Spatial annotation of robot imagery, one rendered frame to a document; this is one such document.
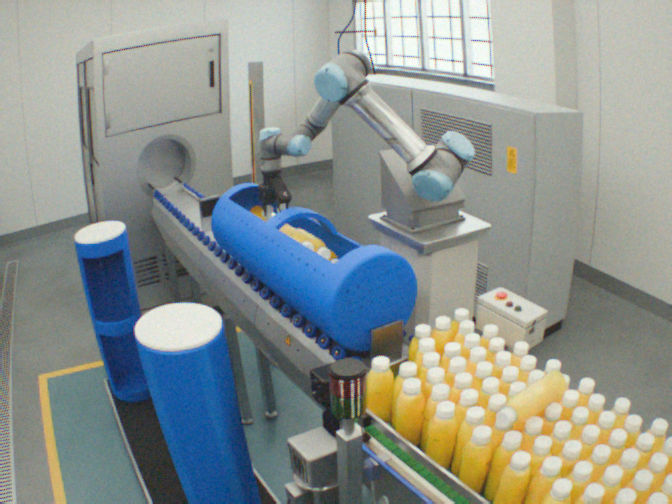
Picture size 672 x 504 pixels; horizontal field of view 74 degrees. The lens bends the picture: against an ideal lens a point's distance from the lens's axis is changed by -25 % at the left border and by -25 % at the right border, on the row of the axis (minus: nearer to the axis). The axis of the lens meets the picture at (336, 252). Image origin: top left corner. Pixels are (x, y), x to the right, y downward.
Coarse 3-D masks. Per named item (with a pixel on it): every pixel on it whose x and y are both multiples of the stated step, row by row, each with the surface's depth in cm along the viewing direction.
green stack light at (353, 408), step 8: (336, 400) 97; (344, 400) 96; (352, 400) 96; (360, 400) 97; (336, 408) 97; (344, 408) 97; (352, 408) 97; (360, 408) 97; (336, 416) 98; (344, 416) 97; (352, 416) 97
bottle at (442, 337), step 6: (438, 330) 146; (444, 330) 145; (450, 330) 146; (432, 336) 147; (438, 336) 145; (444, 336) 145; (450, 336) 146; (438, 342) 145; (444, 342) 145; (450, 342) 146; (438, 348) 146; (444, 348) 146
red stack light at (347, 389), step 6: (366, 372) 97; (330, 378) 96; (336, 378) 95; (360, 378) 95; (366, 378) 97; (330, 384) 97; (336, 384) 95; (342, 384) 95; (348, 384) 94; (354, 384) 95; (360, 384) 95; (366, 384) 98; (330, 390) 98; (336, 390) 96; (342, 390) 95; (348, 390) 95; (354, 390) 95; (360, 390) 96; (336, 396) 96; (342, 396) 96; (348, 396) 95; (354, 396) 96
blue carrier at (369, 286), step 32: (256, 192) 222; (224, 224) 204; (256, 224) 186; (288, 224) 221; (320, 224) 194; (256, 256) 181; (288, 256) 166; (320, 256) 156; (352, 256) 150; (384, 256) 150; (288, 288) 165; (320, 288) 151; (352, 288) 148; (384, 288) 154; (416, 288) 160; (320, 320) 153; (352, 320) 151; (384, 320) 157
